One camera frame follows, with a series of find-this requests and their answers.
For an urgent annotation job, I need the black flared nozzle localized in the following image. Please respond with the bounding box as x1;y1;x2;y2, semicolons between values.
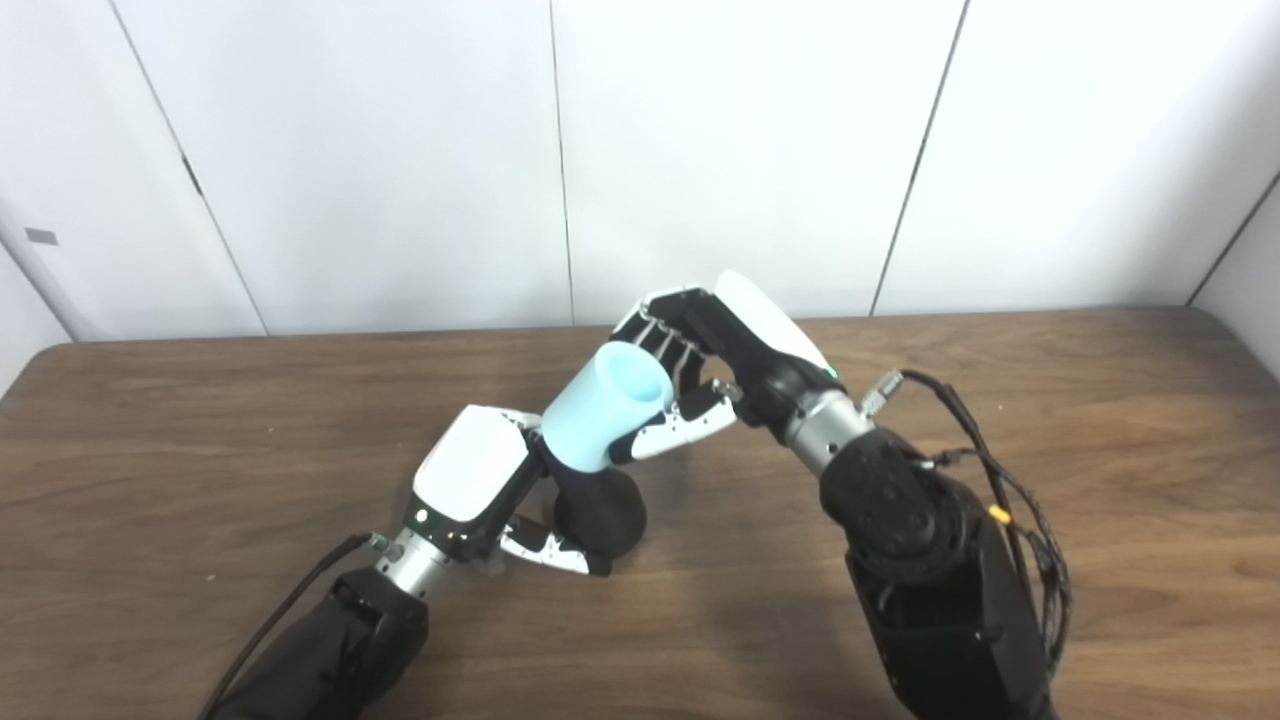
535;440;648;561

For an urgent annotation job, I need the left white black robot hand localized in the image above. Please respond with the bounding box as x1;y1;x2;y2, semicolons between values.
405;404;613;578

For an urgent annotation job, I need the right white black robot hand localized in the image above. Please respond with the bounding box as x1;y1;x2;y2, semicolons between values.
608;270;846;463

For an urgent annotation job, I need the light-blue cylindrical hose piece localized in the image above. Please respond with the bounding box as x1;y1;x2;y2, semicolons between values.
541;341;675;473

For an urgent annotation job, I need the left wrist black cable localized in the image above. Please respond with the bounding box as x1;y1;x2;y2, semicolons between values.
200;532;391;720

